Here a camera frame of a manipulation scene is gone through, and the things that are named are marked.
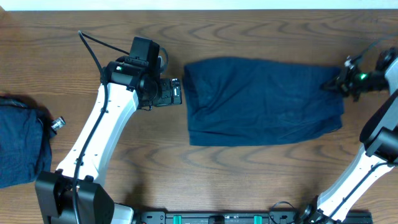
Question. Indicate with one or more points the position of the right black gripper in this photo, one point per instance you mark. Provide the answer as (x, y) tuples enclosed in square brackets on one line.
[(337, 83)]

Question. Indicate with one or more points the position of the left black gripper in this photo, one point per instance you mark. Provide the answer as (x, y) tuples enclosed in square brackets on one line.
[(166, 99)]

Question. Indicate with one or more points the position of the dark blue shorts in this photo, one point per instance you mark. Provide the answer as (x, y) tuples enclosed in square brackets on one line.
[(249, 102)]

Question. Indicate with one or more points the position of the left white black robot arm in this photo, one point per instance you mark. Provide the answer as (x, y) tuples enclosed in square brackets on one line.
[(74, 193)]

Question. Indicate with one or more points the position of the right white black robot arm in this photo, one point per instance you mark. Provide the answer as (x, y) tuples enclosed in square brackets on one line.
[(377, 153)]

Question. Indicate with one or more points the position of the silver garment tag clip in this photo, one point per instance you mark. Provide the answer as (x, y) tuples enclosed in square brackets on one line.
[(58, 123)]

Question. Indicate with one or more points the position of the folded dark blue garment pile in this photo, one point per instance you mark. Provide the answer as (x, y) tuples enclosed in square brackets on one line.
[(25, 142)]

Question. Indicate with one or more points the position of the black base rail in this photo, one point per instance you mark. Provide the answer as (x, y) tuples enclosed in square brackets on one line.
[(279, 216)]

